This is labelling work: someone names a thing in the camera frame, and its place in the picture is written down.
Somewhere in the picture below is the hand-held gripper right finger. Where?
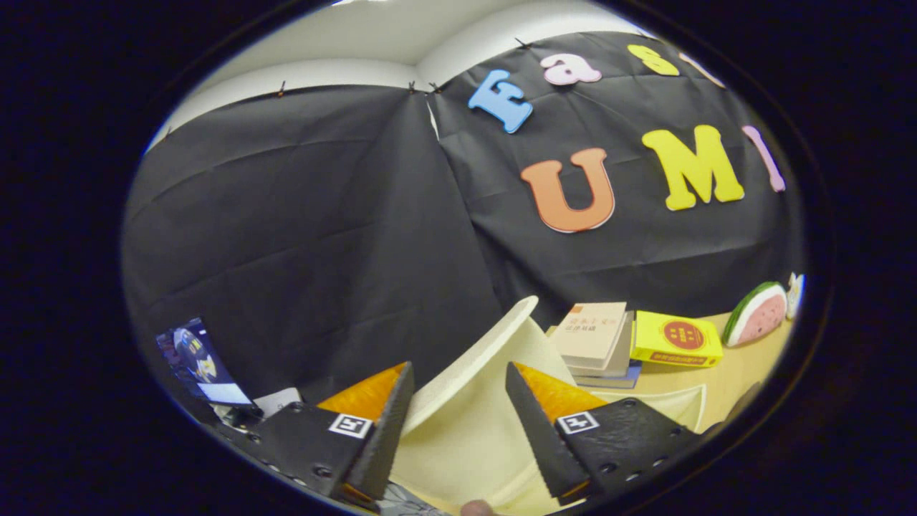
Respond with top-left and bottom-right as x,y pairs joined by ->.
505,362 -> 724,506

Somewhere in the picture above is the patterned grey clothing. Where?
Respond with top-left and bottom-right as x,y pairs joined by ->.
376,482 -> 448,516

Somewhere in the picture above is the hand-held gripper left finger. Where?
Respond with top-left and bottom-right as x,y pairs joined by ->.
236,360 -> 415,511

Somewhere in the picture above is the cream fabric storage box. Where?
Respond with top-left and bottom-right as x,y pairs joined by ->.
390,295 -> 709,516

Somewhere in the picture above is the blue book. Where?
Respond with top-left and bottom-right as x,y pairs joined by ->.
573,360 -> 643,390

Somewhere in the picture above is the yellow book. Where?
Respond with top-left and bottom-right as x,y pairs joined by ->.
630,310 -> 724,368

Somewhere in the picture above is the watermelon slice plush toy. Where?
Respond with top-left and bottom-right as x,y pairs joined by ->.
721,281 -> 789,348

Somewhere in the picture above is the computer monitor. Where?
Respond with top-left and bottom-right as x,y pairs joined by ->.
156,317 -> 255,409

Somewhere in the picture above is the white flat object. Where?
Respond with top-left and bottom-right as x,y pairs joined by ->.
252,387 -> 303,419

